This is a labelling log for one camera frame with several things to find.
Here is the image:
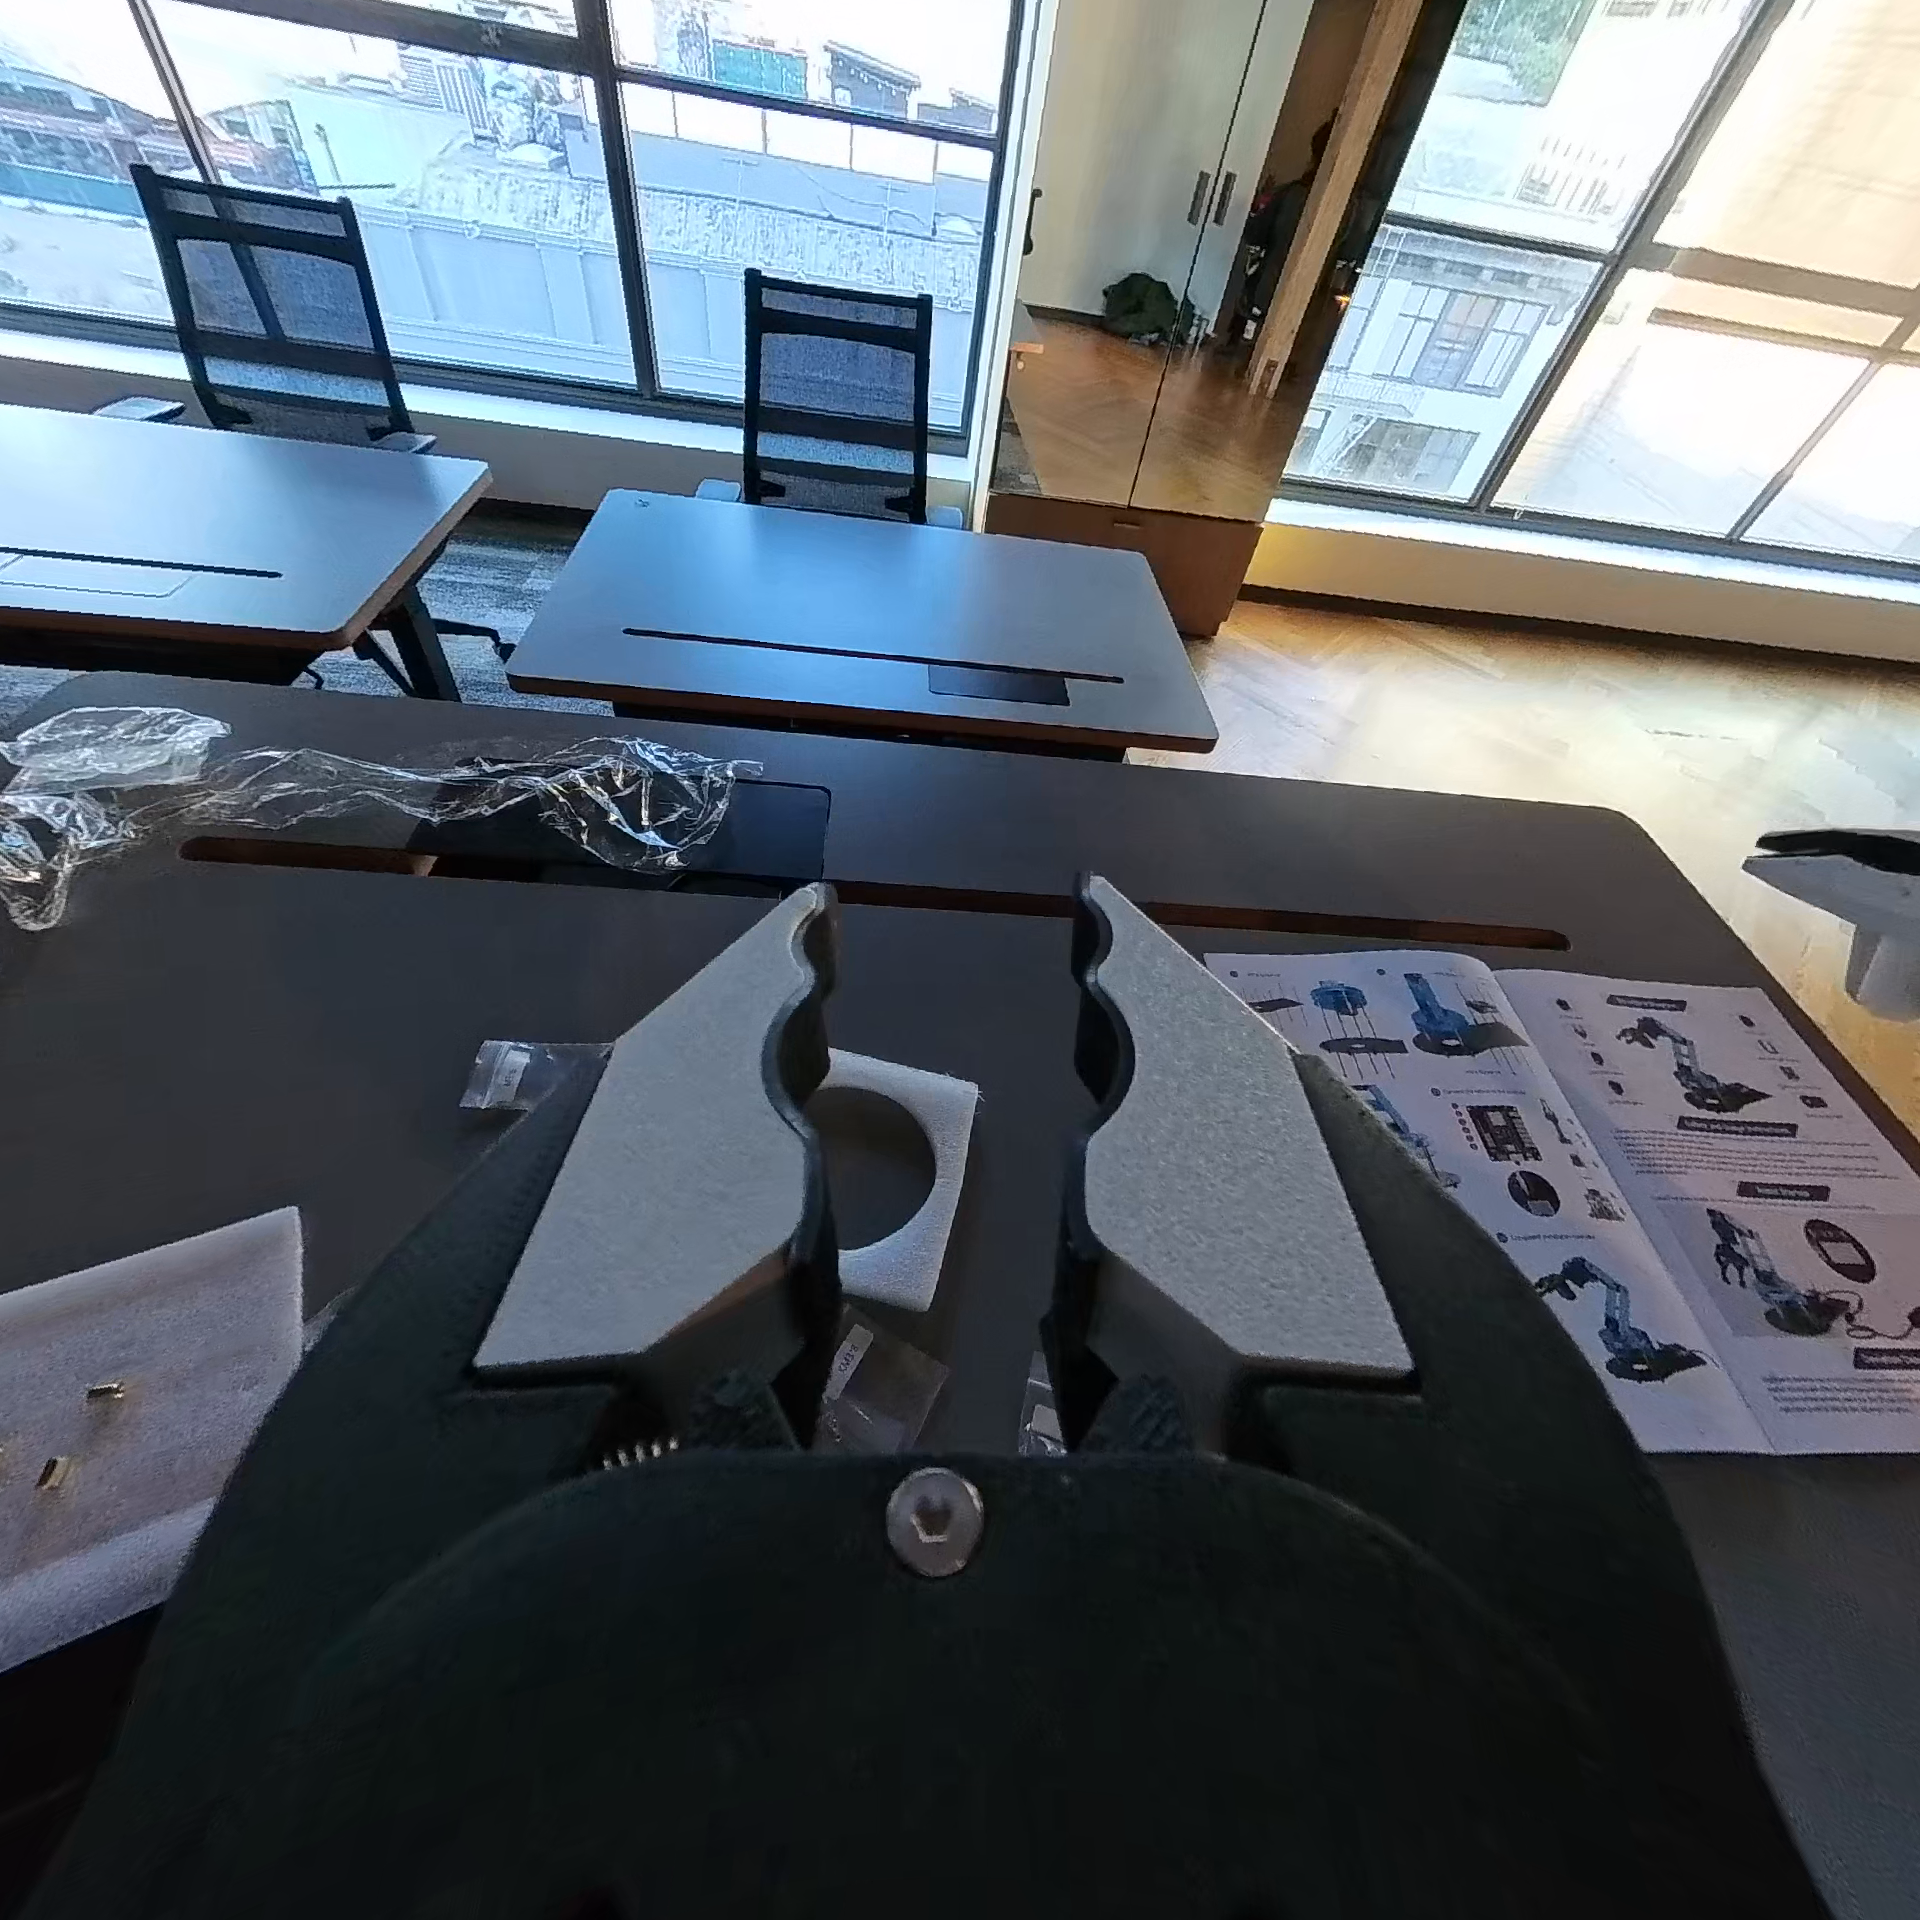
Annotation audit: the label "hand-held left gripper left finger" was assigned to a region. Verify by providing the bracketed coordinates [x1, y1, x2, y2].
[474, 877, 843, 1454]

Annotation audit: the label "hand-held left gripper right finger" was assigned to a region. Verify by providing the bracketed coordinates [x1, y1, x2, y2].
[1038, 873, 1418, 1454]

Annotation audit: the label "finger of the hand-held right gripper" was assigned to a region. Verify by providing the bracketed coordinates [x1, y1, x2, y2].
[1738, 833, 1920, 1024]

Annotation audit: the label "robot arm instruction booklet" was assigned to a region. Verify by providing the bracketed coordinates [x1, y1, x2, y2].
[1202, 949, 1920, 1455]

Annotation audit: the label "empty black desk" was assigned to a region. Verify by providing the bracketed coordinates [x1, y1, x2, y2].
[504, 489, 1220, 766]
[0, 405, 488, 708]

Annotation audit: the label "scattered small screw bags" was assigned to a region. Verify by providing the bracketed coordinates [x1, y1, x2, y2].
[461, 1041, 1071, 1455]

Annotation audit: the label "white foam square with hole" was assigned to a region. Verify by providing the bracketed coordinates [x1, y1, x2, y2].
[806, 1045, 979, 1304]

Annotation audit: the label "white foam sheet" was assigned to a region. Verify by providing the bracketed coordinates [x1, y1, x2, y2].
[0, 1208, 311, 1676]

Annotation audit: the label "crumpled clear plastic wrap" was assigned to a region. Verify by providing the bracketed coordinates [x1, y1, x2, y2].
[0, 708, 768, 941]

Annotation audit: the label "large glass window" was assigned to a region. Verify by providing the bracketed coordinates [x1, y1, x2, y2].
[1286, 0, 1920, 566]
[0, 0, 1027, 439]

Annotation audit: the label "mirrored wooden cabinet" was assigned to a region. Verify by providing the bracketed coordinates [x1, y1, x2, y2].
[979, 0, 1462, 639]

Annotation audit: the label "black mesh office chair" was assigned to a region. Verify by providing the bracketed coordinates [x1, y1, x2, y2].
[700, 264, 966, 527]
[87, 158, 441, 455]

